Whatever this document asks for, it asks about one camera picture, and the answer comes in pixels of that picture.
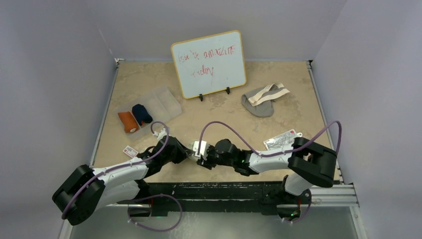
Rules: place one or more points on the aluminium frame rail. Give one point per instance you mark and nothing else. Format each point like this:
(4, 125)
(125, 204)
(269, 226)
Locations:
(338, 196)

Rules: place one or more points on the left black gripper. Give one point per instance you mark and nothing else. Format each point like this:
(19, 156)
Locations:
(182, 153)

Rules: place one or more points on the clear plastic packaging bag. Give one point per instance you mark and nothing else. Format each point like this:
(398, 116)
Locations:
(282, 141)

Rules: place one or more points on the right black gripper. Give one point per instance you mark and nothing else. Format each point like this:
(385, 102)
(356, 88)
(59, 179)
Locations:
(207, 163)

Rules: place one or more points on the navy rolled underwear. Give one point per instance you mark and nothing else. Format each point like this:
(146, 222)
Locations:
(141, 114)

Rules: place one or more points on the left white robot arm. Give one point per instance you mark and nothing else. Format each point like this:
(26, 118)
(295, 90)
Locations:
(112, 178)

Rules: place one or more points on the pale yellow underwear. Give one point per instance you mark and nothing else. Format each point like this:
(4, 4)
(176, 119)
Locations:
(193, 146)

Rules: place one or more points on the small red white tag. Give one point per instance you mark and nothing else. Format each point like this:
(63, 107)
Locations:
(129, 151)

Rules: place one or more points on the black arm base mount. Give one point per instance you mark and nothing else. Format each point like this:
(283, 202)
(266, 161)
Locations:
(267, 198)

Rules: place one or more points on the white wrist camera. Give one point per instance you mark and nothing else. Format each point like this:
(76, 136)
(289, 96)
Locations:
(200, 150)
(161, 135)

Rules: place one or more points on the grey underwear with beige band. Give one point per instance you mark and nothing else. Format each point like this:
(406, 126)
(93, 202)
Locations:
(259, 101)

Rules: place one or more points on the whiteboard with yellow frame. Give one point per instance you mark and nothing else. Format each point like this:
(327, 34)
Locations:
(209, 64)

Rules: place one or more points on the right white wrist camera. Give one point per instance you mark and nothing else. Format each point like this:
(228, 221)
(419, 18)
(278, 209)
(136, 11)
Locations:
(200, 150)

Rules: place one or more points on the clear plastic divided tray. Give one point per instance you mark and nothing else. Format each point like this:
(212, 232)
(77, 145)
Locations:
(160, 104)

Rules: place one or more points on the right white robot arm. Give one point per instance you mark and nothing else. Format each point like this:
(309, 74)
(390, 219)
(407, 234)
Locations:
(312, 164)

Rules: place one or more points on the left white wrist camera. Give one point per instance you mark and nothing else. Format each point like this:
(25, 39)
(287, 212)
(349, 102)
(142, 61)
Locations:
(161, 135)

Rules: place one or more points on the orange rolled underwear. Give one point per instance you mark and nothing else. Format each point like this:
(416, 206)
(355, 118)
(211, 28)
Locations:
(129, 123)

